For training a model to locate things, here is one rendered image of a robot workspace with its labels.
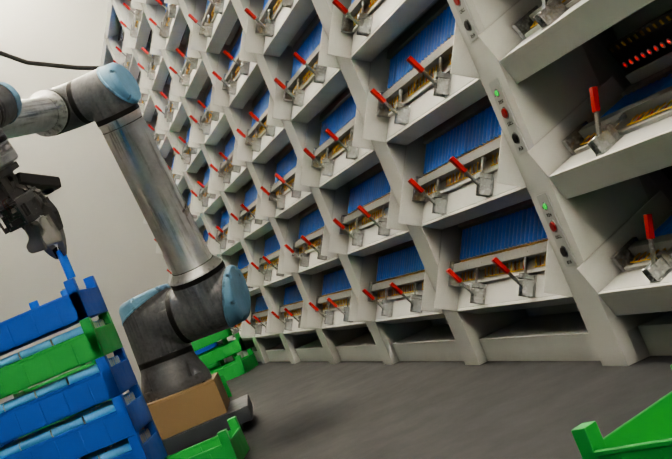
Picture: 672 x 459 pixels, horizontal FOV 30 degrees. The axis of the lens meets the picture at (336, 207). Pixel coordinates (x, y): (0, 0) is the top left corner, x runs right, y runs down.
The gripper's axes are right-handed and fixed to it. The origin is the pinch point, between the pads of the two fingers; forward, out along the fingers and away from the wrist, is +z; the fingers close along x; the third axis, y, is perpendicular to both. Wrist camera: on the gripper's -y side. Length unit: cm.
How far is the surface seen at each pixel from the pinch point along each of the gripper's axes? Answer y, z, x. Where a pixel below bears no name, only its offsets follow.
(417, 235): -34, 36, 55
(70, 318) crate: 17.7, 10.0, 9.0
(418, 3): -13, -10, 90
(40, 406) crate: 26.8, 21.2, -1.0
